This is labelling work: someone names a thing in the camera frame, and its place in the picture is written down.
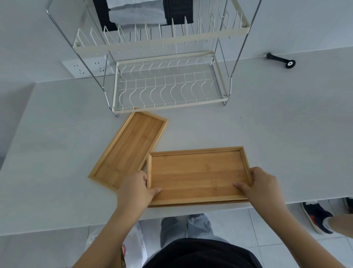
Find person's right hand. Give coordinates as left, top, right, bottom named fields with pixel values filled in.
left=233, top=166, right=289, bottom=215

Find person's left hand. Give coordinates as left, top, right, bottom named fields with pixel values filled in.
left=116, top=170, right=162, bottom=219

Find large wooden tray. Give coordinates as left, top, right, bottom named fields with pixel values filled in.
left=147, top=146, right=254, bottom=207

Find two-tier white dish rack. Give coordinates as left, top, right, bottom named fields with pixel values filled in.
left=45, top=0, right=263, bottom=118

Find person's right forearm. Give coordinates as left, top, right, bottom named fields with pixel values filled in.
left=262, top=204, right=341, bottom=268

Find person's left forearm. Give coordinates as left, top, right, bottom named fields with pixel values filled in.
left=72, top=207, right=140, bottom=268

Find white plastic bag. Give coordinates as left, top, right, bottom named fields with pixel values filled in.
left=85, top=221, right=149, bottom=268

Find black red sneaker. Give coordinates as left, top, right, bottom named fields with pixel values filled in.
left=343, top=196, right=353, bottom=215
left=300, top=201, right=334, bottom=235

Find grey trousers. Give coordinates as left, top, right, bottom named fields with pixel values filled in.
left=160, top=214, right=229, bottom=249

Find black shirt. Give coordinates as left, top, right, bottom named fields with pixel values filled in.
left=143, top=239, right=264, bottom=268

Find black roller tool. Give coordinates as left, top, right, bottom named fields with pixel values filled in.
left=266, top=52, right=296, bottom=68

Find grey paper towel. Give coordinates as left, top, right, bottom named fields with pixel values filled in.
left=108, top=7, right=167, bottom=27

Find black woven mat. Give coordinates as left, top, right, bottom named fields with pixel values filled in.
left=92, top=0, right=195, bottom=31

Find white wall socket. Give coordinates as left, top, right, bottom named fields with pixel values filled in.
left=61, top=56, right=115, bottom=80

